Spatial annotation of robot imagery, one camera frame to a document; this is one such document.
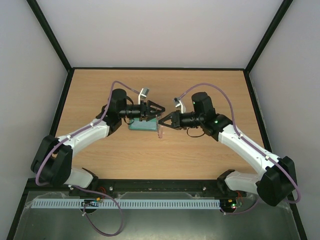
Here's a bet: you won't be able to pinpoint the grey-blue glasses case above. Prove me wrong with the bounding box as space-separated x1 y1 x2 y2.
128 118 158 132

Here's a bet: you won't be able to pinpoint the black frame corner post right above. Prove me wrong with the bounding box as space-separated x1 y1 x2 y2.
244 0 293 75

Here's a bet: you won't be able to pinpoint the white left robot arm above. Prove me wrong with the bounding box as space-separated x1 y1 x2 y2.
30 88 165 188

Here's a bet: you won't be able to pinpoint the black frame corner post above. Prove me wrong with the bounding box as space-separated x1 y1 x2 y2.
26 0 72 72
244 0 293 75

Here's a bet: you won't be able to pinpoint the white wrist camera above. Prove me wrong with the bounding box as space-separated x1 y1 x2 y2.
173 97 186 114
138 87 150 104

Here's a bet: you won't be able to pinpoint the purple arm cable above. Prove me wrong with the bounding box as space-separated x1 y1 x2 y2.
35 80 141 237
176 82 301 216

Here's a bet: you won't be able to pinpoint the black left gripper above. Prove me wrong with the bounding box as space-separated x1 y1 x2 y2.
119 100 166 122

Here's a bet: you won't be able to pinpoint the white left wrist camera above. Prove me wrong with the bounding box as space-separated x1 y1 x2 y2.
138 87 150 104

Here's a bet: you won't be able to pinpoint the black frame corner post left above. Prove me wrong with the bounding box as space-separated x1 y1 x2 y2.
26 0 72 72

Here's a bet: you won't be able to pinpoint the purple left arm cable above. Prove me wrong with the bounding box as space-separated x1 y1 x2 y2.
35 80 141 237

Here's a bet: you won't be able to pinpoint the light blue cable duct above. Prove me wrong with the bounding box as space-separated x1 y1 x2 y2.
31 198 221 210

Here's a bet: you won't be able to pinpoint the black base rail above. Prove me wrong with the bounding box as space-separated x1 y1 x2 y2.
24 177 291 198

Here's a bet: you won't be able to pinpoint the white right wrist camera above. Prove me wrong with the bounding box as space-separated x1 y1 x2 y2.
173 97 186 114

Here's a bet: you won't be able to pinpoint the pink sunglasses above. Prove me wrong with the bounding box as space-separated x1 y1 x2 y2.
156 114 164 139

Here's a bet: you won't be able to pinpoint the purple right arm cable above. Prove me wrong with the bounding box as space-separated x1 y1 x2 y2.
176 82 301 216

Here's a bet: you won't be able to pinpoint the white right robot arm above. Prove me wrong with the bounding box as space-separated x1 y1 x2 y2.
158 92 297 207

